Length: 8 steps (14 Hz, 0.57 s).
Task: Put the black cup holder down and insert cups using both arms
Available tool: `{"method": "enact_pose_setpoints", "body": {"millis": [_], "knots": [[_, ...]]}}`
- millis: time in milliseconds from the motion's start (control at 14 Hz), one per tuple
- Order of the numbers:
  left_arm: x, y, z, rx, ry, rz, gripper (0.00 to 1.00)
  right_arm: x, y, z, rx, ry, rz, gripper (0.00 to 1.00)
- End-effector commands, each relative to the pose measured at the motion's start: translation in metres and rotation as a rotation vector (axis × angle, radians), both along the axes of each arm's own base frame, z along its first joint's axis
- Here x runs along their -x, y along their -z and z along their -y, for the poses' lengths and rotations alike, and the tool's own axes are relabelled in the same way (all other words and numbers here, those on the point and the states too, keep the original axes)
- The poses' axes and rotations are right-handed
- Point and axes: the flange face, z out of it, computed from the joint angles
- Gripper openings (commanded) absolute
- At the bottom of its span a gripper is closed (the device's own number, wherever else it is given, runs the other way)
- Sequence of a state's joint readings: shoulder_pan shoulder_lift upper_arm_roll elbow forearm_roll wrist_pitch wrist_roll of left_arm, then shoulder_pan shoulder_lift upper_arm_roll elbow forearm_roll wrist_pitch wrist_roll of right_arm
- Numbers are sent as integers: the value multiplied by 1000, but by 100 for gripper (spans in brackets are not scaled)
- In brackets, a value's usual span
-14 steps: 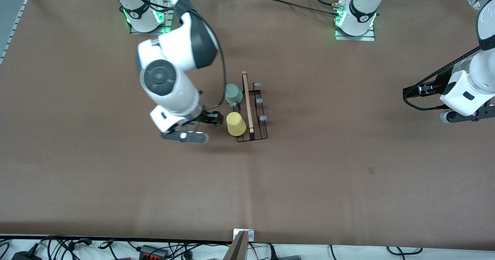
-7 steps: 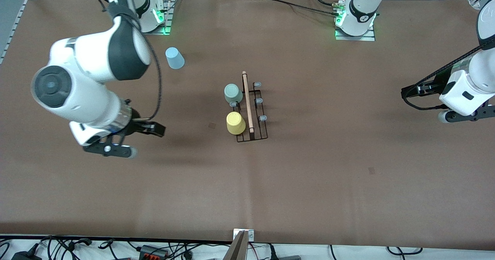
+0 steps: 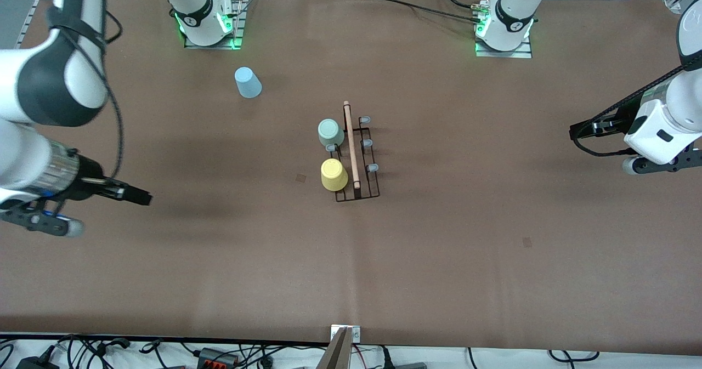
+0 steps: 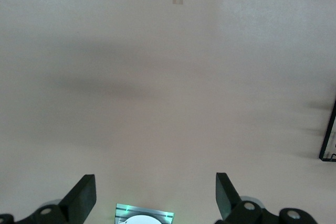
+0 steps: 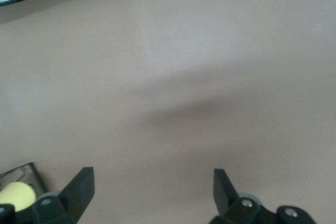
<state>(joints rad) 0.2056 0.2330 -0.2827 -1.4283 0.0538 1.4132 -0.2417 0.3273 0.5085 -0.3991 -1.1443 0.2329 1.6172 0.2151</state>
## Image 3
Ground metal pole bracket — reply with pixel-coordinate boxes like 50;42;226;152
330;325;361;343

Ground aluminium camera pole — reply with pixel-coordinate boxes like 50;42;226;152
315;327;354;369

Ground brown table mat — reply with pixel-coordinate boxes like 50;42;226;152
0;0;702;354

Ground black looped floor cable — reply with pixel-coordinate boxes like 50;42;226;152
548;349;599;362

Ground black wire cup holder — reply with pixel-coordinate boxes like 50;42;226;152
326;100;381;203

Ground pale green plastic cup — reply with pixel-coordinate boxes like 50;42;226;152
318;118;346;147

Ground thin black table cable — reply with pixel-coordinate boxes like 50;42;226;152
351;0;484;25

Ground black power adapter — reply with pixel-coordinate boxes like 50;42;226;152
15;354;60;369

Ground light blue plastic cup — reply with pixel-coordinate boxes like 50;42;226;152
234;66;263;99

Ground yellow plastic cup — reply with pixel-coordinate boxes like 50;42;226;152
321;158;349;192

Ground black orange connector box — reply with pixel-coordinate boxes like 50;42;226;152
196;347;240;368

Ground black right arm strap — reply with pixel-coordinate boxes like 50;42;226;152
47;7;106;49

